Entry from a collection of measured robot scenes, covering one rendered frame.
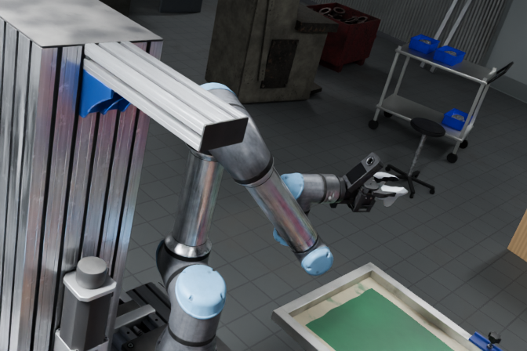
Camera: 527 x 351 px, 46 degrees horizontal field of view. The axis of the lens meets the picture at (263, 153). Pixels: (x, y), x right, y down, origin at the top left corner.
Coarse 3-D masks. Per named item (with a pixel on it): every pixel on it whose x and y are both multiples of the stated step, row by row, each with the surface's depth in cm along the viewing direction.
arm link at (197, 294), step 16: (176, 272) 148; (192, 272) 145; (208, 272) 146; (176, 288) 142; (192, 288) 141; (208, 288) 142; (224, 288) 144; (176, 304) 142; (192, 304) 139; (208, 304) 140; (176, 320) 143; (192, 320) 141; (208, 320) 142; (192, 336) 143; (208, 336) 145
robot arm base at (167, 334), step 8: (168, 328) 147; (160, 336) 153; (168, 336) 147; (176, 336) 144; (160, 344) 149; (168, 344) 146; (176, 344) 145; (184, 344) 144; (192, 344) 144; (200, 344) 145; (208, 344) 146
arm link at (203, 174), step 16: (224, 96) 133; (192, 160) 140; (208, 160) 139; (192, 176) 141; (208, 176) 141; (192, 192) 143; (208, 192) 143; (192, 208) 144; (208, 208) 146; (176, 224) 149; (192, 224) 146; (208, 224) 149; (176, 240) 150; (192, 240) 148; (208, 240) 154; (160, 256) 155; (176, 256) 149; (192, 256) 149; (208, 256) 153; (160, 272) 155
